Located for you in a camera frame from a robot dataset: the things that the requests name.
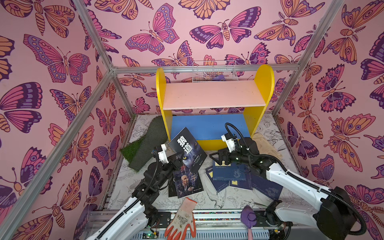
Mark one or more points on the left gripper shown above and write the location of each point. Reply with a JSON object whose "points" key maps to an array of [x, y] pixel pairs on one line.
{"points": [[169, 164]]}

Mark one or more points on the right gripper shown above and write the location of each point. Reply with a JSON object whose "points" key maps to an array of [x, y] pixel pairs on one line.
{"points": [[226, 154]]}

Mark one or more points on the purple old man cover book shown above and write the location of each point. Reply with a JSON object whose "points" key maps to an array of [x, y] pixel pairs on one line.
{"points": [[187, 183]]}

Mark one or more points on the black wolf cover book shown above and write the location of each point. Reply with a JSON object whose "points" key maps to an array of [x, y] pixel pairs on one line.
{"points": [[194, 155]]}

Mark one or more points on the black antler cover book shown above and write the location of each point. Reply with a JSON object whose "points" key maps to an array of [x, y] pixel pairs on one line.
{"points": [[172, 189]]}

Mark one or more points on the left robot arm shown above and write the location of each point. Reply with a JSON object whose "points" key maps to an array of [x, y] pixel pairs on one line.
{"points": [[138, 212]]}

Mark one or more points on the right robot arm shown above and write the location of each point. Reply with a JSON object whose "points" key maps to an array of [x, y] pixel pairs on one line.
{"points": [[331, 211]]}

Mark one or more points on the top blue thread-bound book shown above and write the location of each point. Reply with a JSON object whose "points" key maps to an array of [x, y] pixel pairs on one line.
{"points": [[231, 172]]}

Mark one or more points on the green artificial grass mat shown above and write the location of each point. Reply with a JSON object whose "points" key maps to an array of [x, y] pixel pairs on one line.
{"points": [[139, 152]]}

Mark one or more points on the blue book lower left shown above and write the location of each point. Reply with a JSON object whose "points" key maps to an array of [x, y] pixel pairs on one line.
{"points": [[217, 184]]}

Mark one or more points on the blue book lower middle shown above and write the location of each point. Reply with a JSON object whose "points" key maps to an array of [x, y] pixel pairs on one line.
{"points": [[246, 185]]}

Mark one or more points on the beige work glove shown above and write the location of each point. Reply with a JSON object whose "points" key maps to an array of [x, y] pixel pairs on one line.
{"points": [[265, 147]]}

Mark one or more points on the yellow pink blue bookshelf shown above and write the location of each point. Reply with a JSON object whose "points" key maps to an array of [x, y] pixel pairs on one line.
{"points": [[254, 96]]}

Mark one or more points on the red white work glove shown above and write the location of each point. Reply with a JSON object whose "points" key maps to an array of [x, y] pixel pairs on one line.
{"points": [[182, 222]]}

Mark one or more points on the blue book right front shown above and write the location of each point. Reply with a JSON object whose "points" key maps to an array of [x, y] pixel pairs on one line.
{"points": [[268, 188]]}

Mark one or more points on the green circuit board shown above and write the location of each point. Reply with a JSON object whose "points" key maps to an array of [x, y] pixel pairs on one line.
{"points": [[150, 235]]}

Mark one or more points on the purple item in basket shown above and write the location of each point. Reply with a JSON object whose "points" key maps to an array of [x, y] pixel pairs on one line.
{"points": [[219, 78]]}

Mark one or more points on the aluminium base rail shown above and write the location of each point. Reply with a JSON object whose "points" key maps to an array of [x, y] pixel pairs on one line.
{"points": [[219, 225]]}

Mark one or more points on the clear wire basket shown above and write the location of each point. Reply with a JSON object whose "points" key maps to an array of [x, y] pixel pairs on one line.
{"points": [[206, 70]]}

